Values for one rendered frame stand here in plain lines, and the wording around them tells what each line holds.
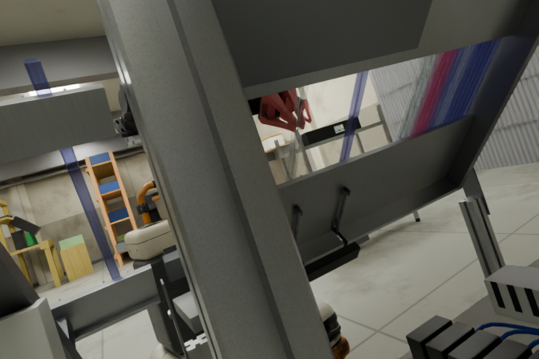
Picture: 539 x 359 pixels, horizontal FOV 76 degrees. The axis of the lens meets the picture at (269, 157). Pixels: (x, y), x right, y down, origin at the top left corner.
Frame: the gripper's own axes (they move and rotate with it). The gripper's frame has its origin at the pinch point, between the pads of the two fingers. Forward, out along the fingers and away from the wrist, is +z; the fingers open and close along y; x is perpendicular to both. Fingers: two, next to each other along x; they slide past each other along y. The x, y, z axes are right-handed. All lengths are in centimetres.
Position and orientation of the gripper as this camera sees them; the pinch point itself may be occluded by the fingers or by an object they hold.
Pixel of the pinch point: (297, 124)
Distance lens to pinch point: 54.7
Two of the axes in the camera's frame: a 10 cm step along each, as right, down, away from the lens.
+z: 4.9, 6.3, -6.0
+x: -0.9, 7.2, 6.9
